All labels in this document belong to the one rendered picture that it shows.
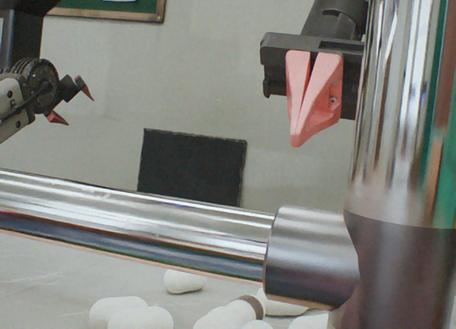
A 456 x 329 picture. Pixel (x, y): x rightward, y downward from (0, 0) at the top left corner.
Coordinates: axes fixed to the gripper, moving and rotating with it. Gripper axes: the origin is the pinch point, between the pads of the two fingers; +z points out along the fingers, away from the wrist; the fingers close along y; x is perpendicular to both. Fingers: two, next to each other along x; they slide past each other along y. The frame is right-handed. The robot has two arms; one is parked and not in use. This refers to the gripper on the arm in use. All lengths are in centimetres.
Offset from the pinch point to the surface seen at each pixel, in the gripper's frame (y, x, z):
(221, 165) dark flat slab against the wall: -63, 137, -127
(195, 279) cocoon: -3.8, 2.2, 13.4
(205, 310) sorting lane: -2.1, 1.5, 16.0
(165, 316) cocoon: -2.1, -4.3, 20.1
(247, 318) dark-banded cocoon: 1.4, -1.6, 17.5
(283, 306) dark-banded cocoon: 2.6, 1.4, 14.5
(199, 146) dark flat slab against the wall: -73, 132, -130
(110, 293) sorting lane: -8.4, 1.0, 16.7
